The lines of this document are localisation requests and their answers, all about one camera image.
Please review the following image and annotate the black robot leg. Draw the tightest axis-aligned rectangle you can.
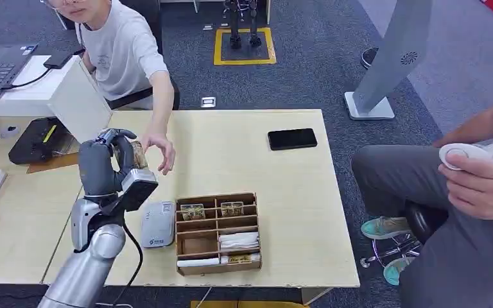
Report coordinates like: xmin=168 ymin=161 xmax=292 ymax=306
xmin=246 ymin=0 xmax=263 ymax=48
xmin=223 ymin=0 xmax=243 ymax=51

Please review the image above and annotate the grey stand white base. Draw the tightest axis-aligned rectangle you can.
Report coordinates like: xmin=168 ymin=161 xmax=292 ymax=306
xmin=343 ymin=0 xmax=435 ymax=121

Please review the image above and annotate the black smartphone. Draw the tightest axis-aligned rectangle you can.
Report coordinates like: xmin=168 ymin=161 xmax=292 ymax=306
xmin=266 ymin=127 xmax=319 ymax=151

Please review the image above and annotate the white round handheld device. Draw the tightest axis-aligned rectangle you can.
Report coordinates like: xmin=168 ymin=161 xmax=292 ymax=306
xmin=438 ymin=142 xmax=492 ymax=172

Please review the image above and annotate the brown cardboard sheet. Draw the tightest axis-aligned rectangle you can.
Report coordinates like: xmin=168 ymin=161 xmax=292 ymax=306
xmin=26 ymin=151 xmax=80 ymax=175

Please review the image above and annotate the white card stack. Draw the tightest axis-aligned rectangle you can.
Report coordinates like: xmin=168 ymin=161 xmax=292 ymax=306
xmin=218 ymin=231 xmax=261 ymax=251

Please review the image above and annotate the black round floor object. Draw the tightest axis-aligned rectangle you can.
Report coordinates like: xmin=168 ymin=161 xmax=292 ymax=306
xmin=359 ymin=46 xmax=379 ymax=71

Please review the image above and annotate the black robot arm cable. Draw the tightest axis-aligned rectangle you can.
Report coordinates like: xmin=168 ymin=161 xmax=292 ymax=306
xmin=111 ymin=221 xmax=144 ymax=308

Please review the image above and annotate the white grey card reader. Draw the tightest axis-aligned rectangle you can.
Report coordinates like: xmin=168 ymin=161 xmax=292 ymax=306
xmin=139 ymin=200 xmax=177 ymax=250

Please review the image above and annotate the white floor cable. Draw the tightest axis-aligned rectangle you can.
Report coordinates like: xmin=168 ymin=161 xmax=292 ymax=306
xmin=195 ymin=286 xmax=214 ymax=308

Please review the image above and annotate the black adapter cable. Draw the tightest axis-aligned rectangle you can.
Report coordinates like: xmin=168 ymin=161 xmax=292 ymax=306
xmin=1 ymin=67 xmax=53 ymax=91

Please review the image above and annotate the yellow floor tape square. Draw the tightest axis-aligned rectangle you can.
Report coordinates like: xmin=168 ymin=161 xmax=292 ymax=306
xmin=213 ymin=26 xmax=277 ymax=67

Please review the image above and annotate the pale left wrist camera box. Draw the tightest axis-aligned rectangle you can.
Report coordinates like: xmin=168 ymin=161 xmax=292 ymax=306
xmin=120 ymin=168 xmax=159 ymax=212

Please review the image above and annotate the white desk riser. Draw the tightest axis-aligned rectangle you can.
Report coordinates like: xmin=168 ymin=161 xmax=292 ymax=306
xmin=0 ymin=54 xmax=114 ymax=144

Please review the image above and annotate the person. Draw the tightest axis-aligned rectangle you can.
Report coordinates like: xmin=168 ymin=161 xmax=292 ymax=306
xmin=350 ymin=91 xmax=493 ymax=308
xmin=40 ymin=0 xmax=177 ymax=176

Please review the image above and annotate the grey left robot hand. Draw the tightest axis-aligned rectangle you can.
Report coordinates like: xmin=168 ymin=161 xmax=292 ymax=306
xmin=77 ymin=128 xmax=139 ymax=198

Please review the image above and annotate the wooden card box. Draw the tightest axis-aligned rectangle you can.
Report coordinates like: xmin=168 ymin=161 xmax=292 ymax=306
xmin=174 ymin=191 xmax=263 ymax=277

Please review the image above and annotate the black power adapter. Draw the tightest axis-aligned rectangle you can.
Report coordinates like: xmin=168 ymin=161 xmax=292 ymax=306
xmin=42 ymin=49 xmax=74 ymax=71

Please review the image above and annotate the black device yellow stripe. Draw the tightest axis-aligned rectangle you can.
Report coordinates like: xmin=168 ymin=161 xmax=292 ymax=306
xmin=8 ymin=116 xmax=76 ymax=166

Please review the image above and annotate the small white round gadget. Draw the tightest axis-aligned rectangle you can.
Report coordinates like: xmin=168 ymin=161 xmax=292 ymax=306
xmin=0 ymin=124 xmax=21 ymax=139

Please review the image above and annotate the person's left hand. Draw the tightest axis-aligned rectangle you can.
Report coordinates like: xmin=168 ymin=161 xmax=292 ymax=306
xmin=140 ymin=132 xmax=177 ymax=176
xmin=438 ymin=152 xmax=493 ymax=221

